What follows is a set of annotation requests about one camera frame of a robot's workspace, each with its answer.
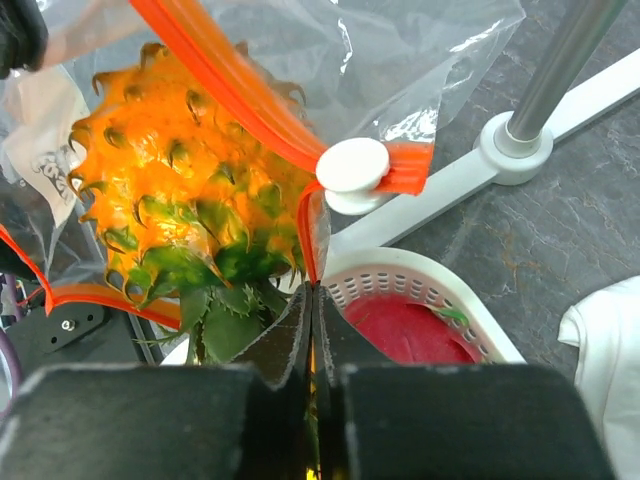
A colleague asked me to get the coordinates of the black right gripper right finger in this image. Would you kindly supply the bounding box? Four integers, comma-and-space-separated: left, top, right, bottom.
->
312, 285, 614, 479

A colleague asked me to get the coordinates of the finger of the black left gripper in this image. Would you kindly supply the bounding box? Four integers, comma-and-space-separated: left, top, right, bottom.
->
0, 0, 48, 80

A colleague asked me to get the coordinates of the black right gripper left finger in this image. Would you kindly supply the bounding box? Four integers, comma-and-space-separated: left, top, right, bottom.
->
1, 283, 313, 479

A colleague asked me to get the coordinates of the clear zip bag orange zipper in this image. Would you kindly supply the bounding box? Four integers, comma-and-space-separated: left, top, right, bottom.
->
1, 1, 525, 327

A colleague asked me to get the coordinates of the orange toy pineapple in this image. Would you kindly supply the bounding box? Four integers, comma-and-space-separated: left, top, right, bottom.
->
67, 42, 311, 365

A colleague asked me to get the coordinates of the pink dragon fruit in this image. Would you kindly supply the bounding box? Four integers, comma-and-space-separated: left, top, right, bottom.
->
344, 294, 481, 364

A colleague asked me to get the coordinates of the white plastic fruit basket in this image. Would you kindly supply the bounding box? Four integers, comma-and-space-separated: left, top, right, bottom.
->
159, 247, 526, 366

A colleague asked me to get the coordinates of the silver white clothes rack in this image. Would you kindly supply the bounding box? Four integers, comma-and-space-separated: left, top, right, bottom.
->
329, 1, 639, 255

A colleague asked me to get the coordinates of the white grey garment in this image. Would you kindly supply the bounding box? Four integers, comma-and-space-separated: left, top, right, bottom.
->
557, 276, 639, 479

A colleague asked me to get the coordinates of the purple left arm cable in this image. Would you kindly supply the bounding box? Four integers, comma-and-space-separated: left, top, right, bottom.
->
0, 272, 24, 416

